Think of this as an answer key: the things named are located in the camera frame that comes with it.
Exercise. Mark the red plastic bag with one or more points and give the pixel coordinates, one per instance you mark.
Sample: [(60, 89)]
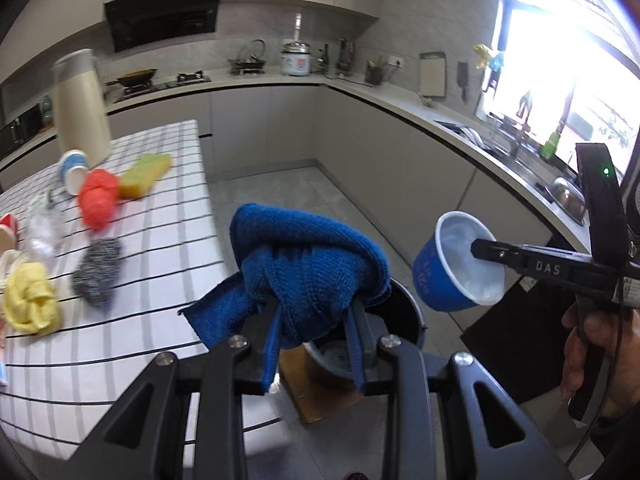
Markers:
[(98, 198)]

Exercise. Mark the blue paper cup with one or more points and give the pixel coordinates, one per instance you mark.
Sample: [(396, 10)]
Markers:
[(446, 275)]

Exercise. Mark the gas stove top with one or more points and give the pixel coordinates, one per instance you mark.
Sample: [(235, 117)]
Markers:
[(181, 80)]

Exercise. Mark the clear crumpled plastic bag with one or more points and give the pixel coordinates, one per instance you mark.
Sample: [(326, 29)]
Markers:
[(44, 229)]

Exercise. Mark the beige thermos jug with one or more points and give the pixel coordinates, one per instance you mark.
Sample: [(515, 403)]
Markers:
[(78, 107)]

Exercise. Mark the black utensil holder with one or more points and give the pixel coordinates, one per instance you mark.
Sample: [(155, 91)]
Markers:
[(375, 72)]

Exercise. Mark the dark round trash bin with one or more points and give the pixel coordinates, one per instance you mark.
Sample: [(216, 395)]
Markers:
[(402, 316)]

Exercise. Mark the white crumpled tissue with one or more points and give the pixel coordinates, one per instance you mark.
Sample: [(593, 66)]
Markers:
[(10, 260)]

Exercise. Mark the yellow green sponge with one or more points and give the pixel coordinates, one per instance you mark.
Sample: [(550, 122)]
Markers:
[(141, 176)]

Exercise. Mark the white cutting board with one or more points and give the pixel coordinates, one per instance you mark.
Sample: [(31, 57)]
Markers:
[(433, 75)]

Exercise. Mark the red paper cup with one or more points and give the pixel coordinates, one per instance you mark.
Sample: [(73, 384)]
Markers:
[(8, 232)]

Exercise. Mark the black cooking pot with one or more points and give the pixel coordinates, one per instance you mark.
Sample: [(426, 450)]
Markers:
[(137, 78)]

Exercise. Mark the black microwave oven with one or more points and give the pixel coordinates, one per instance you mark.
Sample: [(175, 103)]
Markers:
[(20, 130)]

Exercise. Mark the white rice cooker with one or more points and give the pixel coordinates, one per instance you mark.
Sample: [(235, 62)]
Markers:
[(296, 59)]

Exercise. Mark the wooden board on floor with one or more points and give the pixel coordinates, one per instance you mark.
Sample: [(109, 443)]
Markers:
[(316, 394)]

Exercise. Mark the person's right hand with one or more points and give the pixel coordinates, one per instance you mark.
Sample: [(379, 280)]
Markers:
[(593, 336)]

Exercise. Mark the blue white yogurt cup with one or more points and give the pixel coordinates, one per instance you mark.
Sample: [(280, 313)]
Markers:
[(73, 171)]

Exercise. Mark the steel kitchen sink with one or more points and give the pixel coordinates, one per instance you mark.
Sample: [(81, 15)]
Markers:
[(512, 150)]

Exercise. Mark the steel wool scourer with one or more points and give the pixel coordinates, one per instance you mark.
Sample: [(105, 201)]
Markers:
[(98, 272)]

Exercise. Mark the black white checkered tablecloth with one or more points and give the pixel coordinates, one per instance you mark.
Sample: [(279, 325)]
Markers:
[(169, 255)]

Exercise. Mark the steel kettle on stand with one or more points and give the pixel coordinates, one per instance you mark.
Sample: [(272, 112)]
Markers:
[(250, 59)]

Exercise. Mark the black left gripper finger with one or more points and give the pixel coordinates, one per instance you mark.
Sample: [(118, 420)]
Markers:
[(142, 435), (485, 435)]

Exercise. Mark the black cleaver knife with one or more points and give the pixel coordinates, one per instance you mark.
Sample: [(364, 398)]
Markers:
[(462, 79)]

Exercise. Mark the yellow blue hanging gloves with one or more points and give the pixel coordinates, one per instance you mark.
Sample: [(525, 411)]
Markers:
[(491, 61)]

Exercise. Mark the blue knitted cloth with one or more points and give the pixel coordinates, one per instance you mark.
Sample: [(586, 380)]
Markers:
[(312, 267)]

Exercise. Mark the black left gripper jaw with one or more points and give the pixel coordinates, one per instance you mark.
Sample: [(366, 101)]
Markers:
[(508, 255)]

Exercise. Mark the black range hood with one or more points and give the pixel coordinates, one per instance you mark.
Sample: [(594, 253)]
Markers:
[(134, 23)]

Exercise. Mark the yellow cloth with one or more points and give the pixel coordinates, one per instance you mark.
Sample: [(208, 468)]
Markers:
[(30, 301)]

